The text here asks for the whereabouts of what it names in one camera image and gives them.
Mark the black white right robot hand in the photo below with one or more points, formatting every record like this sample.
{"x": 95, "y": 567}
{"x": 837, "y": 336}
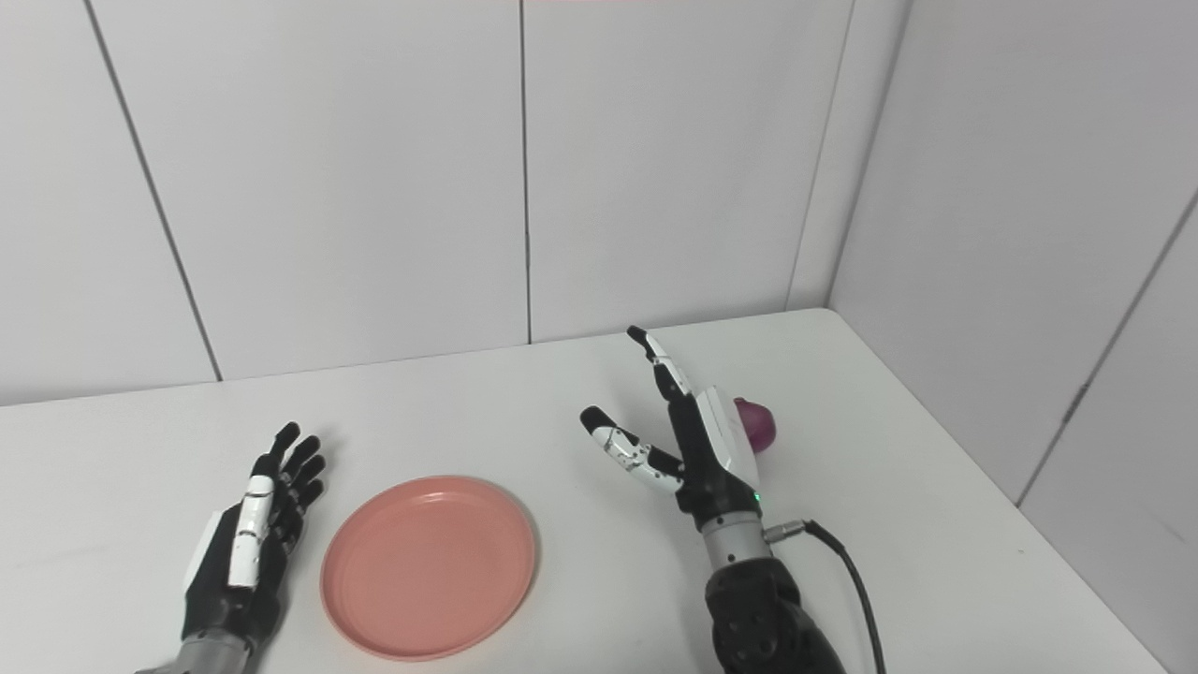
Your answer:
{"x": 707, "y": 449}

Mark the pink round plate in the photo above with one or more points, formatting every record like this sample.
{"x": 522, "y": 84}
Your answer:
{"x": 429, "y": 566}

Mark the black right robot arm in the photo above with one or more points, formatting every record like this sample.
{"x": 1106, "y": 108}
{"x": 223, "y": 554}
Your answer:
{"x": 763, "y": 608}

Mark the purple red onion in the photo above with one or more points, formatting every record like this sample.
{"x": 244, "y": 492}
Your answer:
{"x": 760, "y": 426}

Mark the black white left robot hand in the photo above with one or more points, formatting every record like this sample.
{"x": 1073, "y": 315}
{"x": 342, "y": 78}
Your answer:
{"x": 245, "y": 543}

